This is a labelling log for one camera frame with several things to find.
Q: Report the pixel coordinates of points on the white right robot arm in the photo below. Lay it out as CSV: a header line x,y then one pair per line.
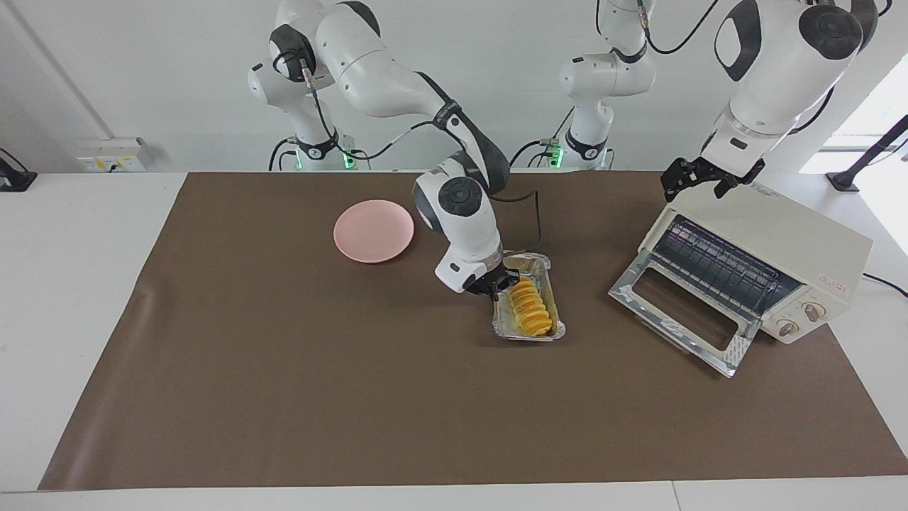
x,y
461,213

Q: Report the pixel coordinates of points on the aluminium foil tray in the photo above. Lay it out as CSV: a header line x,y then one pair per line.
x,y
550,284

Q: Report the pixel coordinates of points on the metal oven rack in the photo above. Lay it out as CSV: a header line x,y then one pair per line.
x,y
716,266

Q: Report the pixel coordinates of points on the cream toaster oven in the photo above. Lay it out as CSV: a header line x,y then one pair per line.
x,y
794,238

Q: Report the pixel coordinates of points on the yellow twisted bread roll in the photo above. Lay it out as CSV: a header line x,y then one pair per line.
x,y
530,309

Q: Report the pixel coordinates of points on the beige oven knob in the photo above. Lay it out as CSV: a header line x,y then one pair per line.
x,y
814,311
789,328

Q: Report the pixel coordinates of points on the black camera stand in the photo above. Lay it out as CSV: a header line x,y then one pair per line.
x,y
869,156

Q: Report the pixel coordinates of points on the brown table mat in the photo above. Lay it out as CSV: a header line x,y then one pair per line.
x,y
425,397

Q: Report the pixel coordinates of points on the black clamp mount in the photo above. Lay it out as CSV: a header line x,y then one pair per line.
x,y
14,177

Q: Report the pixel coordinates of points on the white wall socket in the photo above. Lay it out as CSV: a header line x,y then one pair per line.
x,y
106,157

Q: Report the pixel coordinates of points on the pink round plate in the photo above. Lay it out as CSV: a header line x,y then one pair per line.
x,y
374,231

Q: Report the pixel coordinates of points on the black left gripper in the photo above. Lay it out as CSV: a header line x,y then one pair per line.
x,y
709,169

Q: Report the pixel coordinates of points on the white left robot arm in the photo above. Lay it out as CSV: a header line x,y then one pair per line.
x,y
773,78

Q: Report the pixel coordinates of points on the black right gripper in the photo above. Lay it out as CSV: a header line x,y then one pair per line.
x,y
488,285

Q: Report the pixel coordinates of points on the glass oven door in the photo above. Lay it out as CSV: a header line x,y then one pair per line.
x,y
677,323

